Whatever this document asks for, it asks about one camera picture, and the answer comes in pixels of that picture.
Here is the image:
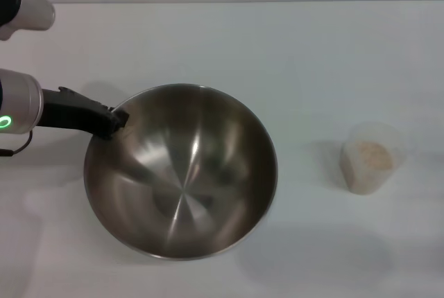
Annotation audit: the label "clear plastic measuring cup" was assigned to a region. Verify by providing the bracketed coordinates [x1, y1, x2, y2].
[339, 121, 409, 195]

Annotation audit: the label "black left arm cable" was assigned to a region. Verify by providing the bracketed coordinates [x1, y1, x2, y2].
[0, 130, 34, 157]

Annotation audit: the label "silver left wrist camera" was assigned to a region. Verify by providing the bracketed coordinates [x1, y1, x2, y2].
[0, 0, 56, 41]

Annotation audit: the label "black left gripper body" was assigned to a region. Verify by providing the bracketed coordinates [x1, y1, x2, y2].
[41, 86, 112, 137]

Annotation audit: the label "stainless steel mixing bowl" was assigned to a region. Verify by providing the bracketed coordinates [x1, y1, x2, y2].
[83, 82, 278, 261]

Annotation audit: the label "white rice grains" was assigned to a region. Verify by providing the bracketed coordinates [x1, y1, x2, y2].
[341, 140, 395, 195]

